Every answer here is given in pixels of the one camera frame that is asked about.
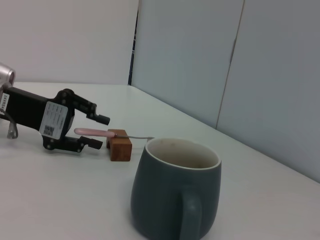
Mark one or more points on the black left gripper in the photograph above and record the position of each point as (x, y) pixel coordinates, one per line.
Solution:
(27, 110)

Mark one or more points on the dark grey ceramic cup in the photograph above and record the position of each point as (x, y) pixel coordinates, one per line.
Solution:
(160, 195)

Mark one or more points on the dark brown wooden arch block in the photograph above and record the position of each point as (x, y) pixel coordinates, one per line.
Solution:
(121, 150)

